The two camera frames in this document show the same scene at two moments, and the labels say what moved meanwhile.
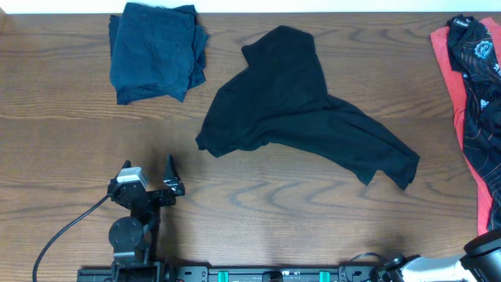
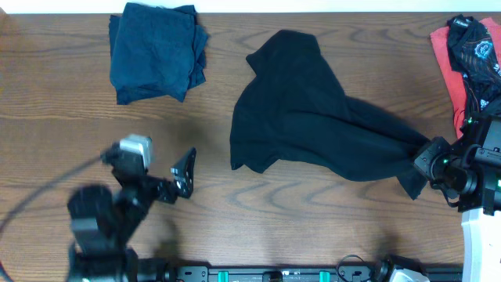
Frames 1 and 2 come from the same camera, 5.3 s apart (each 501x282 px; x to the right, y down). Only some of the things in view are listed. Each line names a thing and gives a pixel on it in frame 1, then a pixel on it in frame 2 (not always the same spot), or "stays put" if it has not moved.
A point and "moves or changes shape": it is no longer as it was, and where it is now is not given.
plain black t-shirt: [277, 96] moves or changes shape
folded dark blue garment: [156, 51] stays put
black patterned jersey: [474, 51] stays put
